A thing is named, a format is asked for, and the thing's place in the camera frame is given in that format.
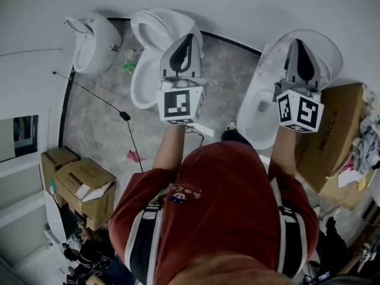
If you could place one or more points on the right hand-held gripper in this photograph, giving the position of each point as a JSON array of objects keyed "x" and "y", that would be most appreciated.
[{"x": 300, "y": 111}]

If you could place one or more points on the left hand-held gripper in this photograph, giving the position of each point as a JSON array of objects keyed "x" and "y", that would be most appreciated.
[{"x": 175, "y": 102}]

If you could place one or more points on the person's left forearm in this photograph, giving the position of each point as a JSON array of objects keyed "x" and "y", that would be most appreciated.
[{"x": 169, "y": 147}]

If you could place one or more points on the person's right forearm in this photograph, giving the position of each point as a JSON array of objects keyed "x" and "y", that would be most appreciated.
[{"x": 282, "y": 150}]

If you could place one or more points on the white toilet with raised lid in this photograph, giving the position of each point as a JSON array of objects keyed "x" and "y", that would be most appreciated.
[{"x": 148, "y": 70}]

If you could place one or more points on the large white toilet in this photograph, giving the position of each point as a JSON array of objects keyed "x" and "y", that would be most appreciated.
[{"x": 261, "y": 85}]

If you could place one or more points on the loose white toilet lid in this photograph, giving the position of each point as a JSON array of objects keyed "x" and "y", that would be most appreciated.
[{"x": 55, "y": 218}]

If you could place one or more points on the small white floor fitting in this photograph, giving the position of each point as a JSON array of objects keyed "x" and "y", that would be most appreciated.
[{"x": 130, "y": 54}]

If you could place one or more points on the green scrap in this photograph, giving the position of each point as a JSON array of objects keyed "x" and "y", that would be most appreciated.
[{"x": 129, "y": 66}]

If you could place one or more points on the large open cardboard box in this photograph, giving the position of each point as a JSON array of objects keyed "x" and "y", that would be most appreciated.
[{"x": 332, "y": 135}]

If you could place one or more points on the person's black white shoe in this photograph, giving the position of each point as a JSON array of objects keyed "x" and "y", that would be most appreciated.
[{"x": 231, "y": 124}]

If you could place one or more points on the person's black trouser leg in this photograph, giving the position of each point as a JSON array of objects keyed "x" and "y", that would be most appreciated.
[{"x": 234, "y": 136}]

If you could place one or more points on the pile of grey white cloths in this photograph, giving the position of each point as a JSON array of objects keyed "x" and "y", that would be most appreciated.
[{"x": 368, "y": 135}]

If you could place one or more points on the pink scrap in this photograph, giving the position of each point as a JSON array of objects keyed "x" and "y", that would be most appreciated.
[{"x": 135, "y": 156}]

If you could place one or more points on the cardboard box with white sheets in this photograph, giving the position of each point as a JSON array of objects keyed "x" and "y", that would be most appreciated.
[{"x": 89, "y": 177}]

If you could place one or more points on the person's red shirt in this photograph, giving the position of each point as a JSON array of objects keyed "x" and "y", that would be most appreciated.
[{"x": 219, "y": 206}]

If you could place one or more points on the small closed cardboard box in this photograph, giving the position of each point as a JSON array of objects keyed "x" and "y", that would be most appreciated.
[{"x": 58, "y": 160}]

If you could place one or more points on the small white wall-hung toilet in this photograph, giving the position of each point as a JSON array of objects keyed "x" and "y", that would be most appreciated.
[{"x": 95, "y": 43}]

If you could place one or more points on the dark wall window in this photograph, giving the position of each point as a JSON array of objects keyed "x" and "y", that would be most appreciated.
[{"x": 25, "y": 135}]

